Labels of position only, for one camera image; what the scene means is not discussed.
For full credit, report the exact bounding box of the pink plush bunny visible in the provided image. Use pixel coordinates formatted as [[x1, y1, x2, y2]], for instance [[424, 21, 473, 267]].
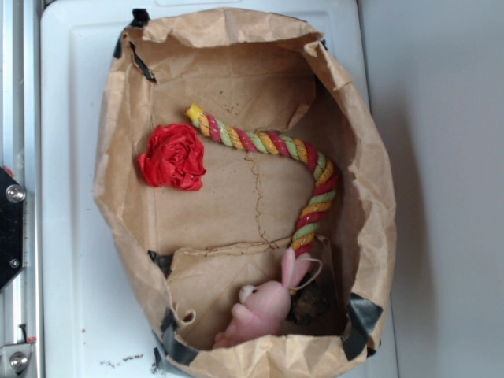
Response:
[[213, 248, 323, 349]]

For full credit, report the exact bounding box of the brown paper bag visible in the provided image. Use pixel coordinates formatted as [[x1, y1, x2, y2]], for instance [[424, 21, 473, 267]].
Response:
[[94, 8, 396, 377]]

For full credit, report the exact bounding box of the red crumpled paper flower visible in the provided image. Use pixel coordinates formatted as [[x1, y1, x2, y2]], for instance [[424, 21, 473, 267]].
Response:
[[138, 124, 206, 191]]

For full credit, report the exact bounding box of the multicolored twisted rope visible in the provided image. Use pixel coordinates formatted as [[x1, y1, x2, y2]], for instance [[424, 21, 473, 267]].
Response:
[[183, 103, 339, 261]]

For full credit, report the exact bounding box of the aluminium frame rail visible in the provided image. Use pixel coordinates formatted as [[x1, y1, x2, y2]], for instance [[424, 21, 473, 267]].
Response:
[[1, 1, 45, 377]]

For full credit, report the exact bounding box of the dark brown lump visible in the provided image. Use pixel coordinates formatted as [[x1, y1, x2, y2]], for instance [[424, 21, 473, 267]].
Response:
[[287, 284, 329, 325]]

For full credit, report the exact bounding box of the black mounting bracket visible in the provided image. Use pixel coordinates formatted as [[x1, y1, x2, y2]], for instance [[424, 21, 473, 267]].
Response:
[[0, 169, 26, 291]]

